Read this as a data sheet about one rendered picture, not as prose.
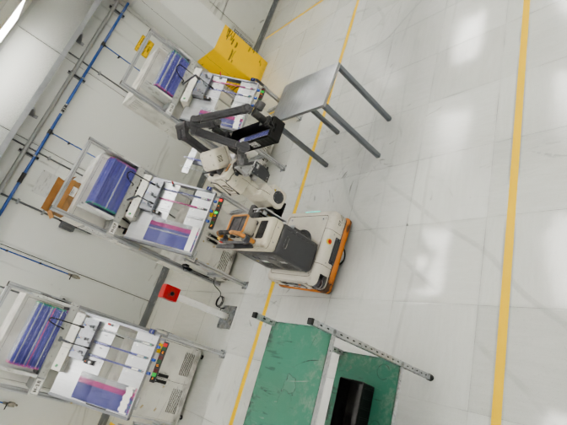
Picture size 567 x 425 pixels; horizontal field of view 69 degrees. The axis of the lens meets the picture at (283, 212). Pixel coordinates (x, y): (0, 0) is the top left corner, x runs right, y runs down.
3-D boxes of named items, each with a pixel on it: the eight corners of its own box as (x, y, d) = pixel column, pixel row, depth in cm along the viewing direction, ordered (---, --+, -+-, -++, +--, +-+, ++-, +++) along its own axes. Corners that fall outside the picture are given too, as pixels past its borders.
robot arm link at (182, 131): (172, 138, 296) (184, 135, 292) (175, 121, 301) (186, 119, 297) (208, 164, 334) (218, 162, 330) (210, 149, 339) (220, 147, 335)
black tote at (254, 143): (236, 154, 353) (226, 147, 346) (243, 137, 358) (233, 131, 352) (278, 142, 308) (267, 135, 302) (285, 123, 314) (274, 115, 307)
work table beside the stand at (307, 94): (380, 158, 375) (322, 104, 331) (325, 167, 429) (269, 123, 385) (391, 117, 390) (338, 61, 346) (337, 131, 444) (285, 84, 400)
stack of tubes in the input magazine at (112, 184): (137, 169, 414) (112, 155, 399) (115, 214, 394) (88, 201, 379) (132, 172, 423) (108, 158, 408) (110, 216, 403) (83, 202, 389)
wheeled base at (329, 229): (332, 296, 333) (312, 284, 319) (282, 288, 382) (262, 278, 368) (355, 221, 355) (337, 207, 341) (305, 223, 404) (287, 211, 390)
